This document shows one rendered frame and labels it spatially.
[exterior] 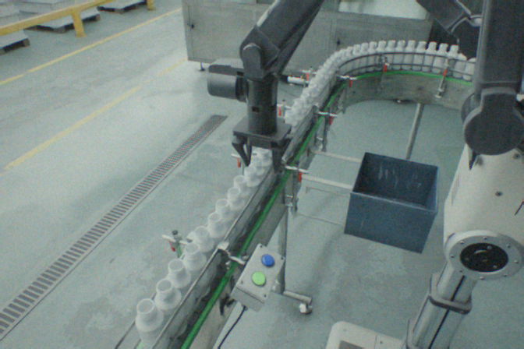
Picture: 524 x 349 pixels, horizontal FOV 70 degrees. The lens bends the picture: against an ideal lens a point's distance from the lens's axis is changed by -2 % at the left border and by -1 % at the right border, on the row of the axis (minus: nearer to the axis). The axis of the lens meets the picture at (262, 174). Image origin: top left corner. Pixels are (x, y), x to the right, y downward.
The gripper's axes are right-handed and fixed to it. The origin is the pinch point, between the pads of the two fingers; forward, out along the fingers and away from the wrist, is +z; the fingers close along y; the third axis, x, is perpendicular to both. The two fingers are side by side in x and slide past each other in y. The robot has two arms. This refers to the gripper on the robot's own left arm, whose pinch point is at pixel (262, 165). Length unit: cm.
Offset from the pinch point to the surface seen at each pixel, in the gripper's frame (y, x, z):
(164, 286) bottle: -16.2, -19.0, 25.1
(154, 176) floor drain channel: -153, 135, 139
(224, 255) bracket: -10.3, -1.2, 31.1
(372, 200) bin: 21, 55, 47
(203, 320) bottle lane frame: -10.0, -15.1, 40.7
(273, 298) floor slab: -20, 63, 140
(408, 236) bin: 37, 56, 60
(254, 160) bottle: -17.1, 34.5, 25.1
